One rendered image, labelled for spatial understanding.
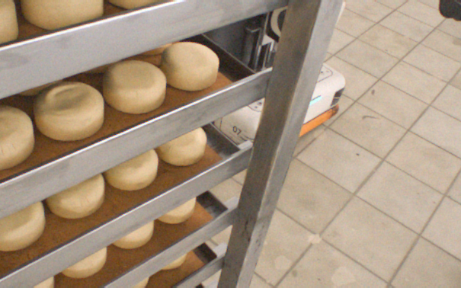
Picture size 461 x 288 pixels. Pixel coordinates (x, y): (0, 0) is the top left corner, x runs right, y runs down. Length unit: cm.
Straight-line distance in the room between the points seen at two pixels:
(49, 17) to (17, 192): 11
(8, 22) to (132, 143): 12
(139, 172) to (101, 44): 18
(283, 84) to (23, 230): 24
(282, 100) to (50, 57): 22
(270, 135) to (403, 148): 207
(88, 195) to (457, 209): 204
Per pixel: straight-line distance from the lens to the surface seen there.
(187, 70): 43
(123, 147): 36
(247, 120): 195
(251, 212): 54
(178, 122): 39
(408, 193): 231
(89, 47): 30
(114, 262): 53
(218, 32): 199
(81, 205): 44
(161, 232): 55
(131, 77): 41
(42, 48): 28
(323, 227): 201
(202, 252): 65
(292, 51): 41
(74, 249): 42
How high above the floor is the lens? 148
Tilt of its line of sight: 42 degrees down
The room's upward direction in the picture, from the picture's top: 12 degrees clockwise
